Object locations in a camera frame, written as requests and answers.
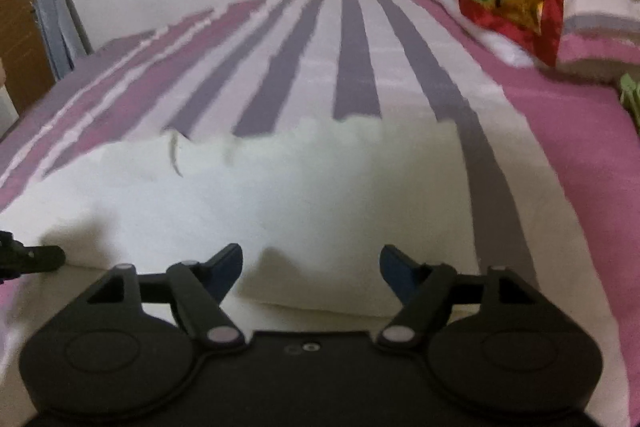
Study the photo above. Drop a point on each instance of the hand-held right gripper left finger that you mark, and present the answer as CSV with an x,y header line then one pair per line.
x,y
226,268

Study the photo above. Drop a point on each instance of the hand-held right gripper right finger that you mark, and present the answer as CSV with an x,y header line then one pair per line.
x,y
398,271

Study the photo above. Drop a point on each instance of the green cloth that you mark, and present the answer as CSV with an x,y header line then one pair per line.
x,y
631,99

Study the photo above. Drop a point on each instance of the white folded blanket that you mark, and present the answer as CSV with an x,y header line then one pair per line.
x,y
480,34

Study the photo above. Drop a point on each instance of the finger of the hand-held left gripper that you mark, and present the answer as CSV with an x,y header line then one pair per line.
x,y
40,258

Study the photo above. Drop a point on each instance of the brown wooden cabinet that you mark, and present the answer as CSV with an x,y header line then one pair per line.
x,y
20,22

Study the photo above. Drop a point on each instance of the white knitted small garment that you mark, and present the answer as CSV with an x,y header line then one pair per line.
x,y
280,197

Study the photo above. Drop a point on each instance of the striped pink purple bed sheet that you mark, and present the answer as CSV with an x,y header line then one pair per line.
x,y
565,147

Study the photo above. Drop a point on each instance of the pink striped pillow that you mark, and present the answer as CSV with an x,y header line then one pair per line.
x,y
597,34

